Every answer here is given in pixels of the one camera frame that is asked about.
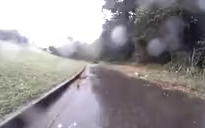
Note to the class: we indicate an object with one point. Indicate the distant row of trees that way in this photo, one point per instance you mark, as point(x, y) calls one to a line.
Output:
point(73, 50)

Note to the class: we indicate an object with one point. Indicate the wet dark asphalt path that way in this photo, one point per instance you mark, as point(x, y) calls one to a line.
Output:
point(120, 100)

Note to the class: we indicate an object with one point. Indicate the grey stone kerb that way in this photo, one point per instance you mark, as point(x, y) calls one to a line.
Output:
point(46, 95)

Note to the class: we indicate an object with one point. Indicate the wood of trees and bushes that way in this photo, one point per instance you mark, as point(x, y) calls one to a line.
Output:
point(163, 30)

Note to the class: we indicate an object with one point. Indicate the grass slope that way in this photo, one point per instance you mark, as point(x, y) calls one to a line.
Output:
point(26, 73)

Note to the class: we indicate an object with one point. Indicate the grass and dirt verge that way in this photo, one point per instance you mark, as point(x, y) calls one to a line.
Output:
point(180, 80)

